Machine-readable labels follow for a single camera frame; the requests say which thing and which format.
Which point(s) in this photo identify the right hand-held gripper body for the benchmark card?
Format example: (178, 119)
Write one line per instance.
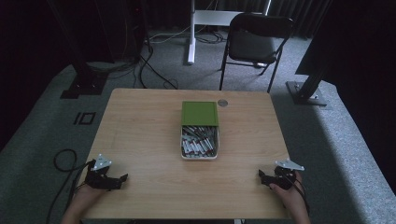
(285, 179)

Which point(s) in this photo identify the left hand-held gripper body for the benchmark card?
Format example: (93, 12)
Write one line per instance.
(99, 179)

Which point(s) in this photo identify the person's left hand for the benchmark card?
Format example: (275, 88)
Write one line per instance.
(88, 194)

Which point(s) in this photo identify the person's right hand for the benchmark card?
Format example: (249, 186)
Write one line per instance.
(291, 197)

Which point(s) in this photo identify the white rectangular box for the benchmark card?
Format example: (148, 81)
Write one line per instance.
(200, 158)

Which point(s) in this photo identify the pile of red-white packets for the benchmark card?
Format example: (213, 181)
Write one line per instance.
(199, 141)

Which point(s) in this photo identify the grey round table grommet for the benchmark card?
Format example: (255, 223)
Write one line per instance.
(222, 103)

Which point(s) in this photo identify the green square lid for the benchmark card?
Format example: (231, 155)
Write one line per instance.
(199, 113)

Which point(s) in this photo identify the black metal stand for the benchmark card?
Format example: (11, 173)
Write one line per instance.
(85, 77)
(309, 87)

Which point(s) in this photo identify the black folding chair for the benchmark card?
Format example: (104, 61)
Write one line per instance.
(253, 46)

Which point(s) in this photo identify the white desk frame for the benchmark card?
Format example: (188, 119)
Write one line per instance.
(192, 37)

